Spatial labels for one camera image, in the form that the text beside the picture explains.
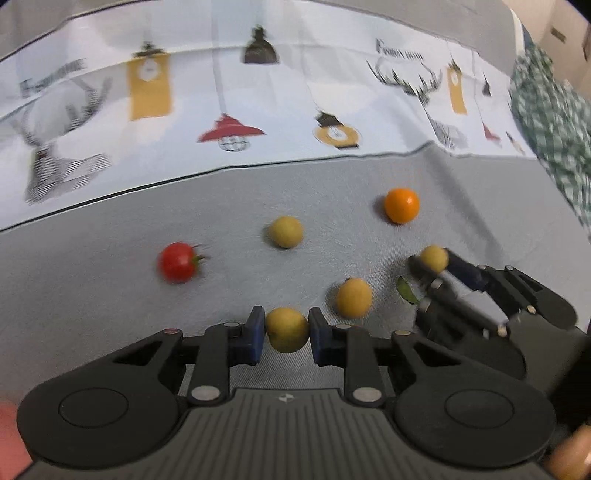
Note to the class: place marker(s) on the grey printed sofa cover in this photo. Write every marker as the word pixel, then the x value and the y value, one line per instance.
pixel 130 125

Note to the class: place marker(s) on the pink round plate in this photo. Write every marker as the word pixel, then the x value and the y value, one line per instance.
pixel 14 457

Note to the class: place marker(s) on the small orange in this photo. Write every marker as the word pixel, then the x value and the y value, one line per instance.
pixel 402 205

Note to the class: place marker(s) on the green checkered cloth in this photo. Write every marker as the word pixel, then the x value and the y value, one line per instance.
pixel 554 119

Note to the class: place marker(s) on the green-yellow longan top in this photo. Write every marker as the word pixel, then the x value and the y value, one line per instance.
pixel 286 232

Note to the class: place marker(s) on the red cherry tomato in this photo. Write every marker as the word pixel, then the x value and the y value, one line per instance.
pixel 178 262

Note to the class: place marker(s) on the small green leaf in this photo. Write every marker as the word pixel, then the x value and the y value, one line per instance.
pixel 406 292

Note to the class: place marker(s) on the person's hand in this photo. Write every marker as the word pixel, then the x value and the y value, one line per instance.
pixel 571 460

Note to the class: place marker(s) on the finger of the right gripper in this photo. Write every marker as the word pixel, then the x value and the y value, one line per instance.
pixel 457 304
pixel 514 291

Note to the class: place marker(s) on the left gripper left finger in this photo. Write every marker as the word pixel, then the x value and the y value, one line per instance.
pixel 214 353

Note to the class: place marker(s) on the green-yellow longan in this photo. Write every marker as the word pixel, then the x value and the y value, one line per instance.
pixel 286 232
pixel 354 298
pixel 287 330
pixel 435 257

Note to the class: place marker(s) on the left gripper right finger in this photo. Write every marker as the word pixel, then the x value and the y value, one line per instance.
pixel 361 357

